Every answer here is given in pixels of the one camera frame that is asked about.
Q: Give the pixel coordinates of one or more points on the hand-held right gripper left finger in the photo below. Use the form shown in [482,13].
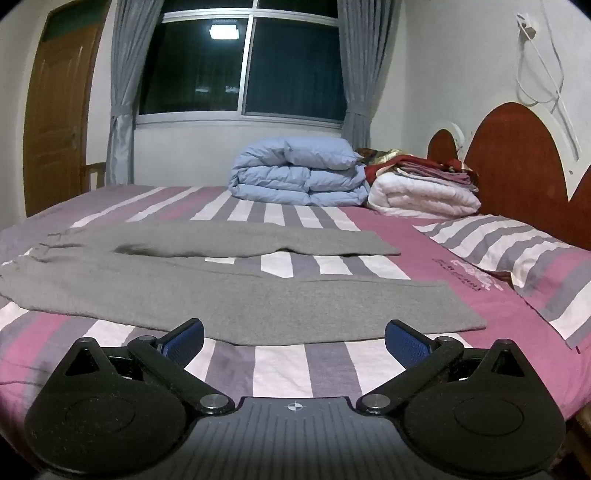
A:
[182,341]

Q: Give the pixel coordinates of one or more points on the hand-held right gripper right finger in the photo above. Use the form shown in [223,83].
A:
[406,342]

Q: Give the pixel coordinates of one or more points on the grey pants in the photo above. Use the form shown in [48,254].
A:
[231,295]

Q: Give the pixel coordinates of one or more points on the bed with striped sheet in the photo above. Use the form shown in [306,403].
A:
[392,222]

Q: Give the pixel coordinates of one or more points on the striped pillow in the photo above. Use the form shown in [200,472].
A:
[508,258]

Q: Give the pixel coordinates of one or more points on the white folded quilt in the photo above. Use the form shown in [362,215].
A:
[425,196]

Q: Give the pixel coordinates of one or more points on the maroon folded sheets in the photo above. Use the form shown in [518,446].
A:
[429,170]

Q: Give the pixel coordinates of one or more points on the wooden chair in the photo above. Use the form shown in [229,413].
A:
[94,174]

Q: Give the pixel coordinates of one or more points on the light blue folded duvet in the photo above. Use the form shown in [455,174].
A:
[300,177]

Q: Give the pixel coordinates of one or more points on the red wooden headboard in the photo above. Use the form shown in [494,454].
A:
[512,152]

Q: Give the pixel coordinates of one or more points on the grey curtain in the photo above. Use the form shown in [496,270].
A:
[364,78]
[124,92]

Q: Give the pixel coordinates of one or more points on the brown wooden door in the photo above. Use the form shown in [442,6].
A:
[60,115]

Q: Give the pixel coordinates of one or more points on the sliding glass window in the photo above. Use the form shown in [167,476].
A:
[295,69]

